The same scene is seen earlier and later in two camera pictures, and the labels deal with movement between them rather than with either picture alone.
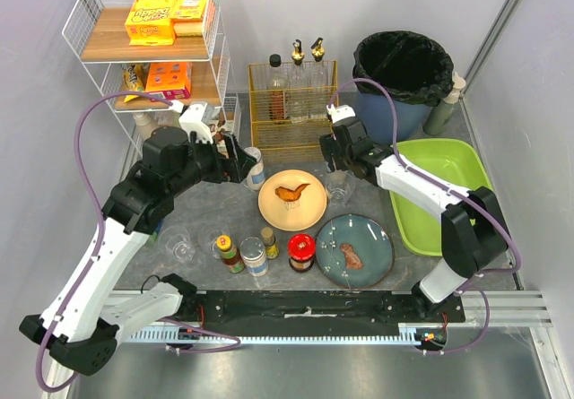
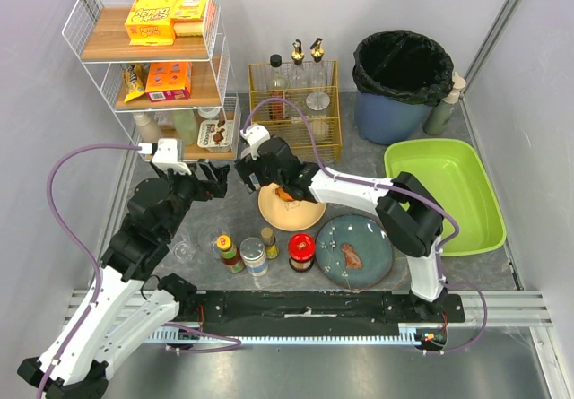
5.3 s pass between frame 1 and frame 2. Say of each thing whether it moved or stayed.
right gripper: moved
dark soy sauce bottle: stayed
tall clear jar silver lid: moved
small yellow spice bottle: stayed
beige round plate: stayed
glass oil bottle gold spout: stayed
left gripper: moved
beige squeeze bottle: stayed
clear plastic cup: stayed
